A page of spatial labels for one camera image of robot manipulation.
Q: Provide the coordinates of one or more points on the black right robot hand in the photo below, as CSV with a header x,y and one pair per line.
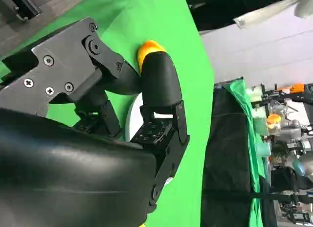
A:
x,y
73,178

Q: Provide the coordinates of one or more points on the green table cloth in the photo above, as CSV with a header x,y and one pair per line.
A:
x,y
195,119

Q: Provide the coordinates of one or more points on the large orange white bread roll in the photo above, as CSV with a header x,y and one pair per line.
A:
x,y
148,49

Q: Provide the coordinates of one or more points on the black hanging cloth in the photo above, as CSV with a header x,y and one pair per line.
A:
x,y
227,163

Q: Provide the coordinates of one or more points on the green hanging cloth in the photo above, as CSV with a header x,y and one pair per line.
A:
x,y
253,129

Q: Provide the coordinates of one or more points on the orange lidded jar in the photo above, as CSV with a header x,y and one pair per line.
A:
x,y
274,121

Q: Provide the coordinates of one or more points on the black backdrop curtain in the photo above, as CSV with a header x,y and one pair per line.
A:
x,y
215,9

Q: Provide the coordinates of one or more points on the grey workshop machine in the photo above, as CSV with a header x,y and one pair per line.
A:
x,y
293,136

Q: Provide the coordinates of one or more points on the black metal bracket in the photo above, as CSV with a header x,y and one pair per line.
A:
x,y
23,5

